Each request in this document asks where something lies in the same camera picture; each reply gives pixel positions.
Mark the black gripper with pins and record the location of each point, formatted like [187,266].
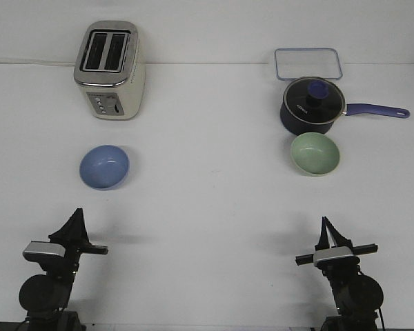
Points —
[339,241]
[68,235]

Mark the blue bowl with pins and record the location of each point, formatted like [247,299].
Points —
[104,167]

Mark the green bowl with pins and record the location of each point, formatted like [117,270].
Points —
[314,154]

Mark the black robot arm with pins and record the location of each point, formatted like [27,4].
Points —
[45,297]
[358,297]

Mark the dark blue saucepan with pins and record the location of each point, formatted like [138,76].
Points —
[299,120]

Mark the glass pot lid blue knob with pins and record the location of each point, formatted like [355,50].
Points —
[314,92]

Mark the cream and silver toaster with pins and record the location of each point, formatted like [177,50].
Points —
[110,70]

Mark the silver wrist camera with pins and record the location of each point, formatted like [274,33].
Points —
[38,250]
[331,254]

